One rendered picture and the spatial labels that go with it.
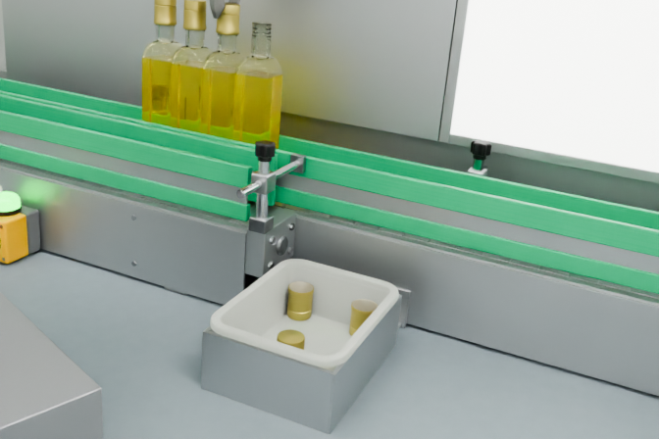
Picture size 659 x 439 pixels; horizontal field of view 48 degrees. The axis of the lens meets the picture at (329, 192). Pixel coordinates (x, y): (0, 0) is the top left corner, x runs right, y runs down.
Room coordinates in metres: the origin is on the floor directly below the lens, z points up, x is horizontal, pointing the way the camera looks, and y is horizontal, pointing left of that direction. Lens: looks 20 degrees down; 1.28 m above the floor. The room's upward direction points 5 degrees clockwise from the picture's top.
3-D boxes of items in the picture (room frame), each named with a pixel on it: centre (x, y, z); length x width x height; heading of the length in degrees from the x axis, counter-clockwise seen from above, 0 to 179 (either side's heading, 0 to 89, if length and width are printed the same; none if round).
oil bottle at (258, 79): (1.12, 0.12, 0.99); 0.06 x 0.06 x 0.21; 66
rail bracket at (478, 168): (1.06, -0.22, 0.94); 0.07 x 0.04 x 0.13; 157
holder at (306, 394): (0.85, 0.00, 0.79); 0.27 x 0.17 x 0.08; 157
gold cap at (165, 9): (1.19, 0.28, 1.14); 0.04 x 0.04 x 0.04
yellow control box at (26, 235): (1.07, 0.50, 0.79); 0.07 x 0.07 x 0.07; 67
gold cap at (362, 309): (0.88, -0.06, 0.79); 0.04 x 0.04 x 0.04
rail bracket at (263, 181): (0.96, 0.08, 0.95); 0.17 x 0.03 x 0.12; 157
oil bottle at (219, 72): (1.14, 0.17, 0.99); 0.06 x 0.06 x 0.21; 67
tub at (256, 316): (0.83, 0.01, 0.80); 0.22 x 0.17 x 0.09; 157
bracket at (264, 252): (0.98, 0.07, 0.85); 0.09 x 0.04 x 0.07; 157
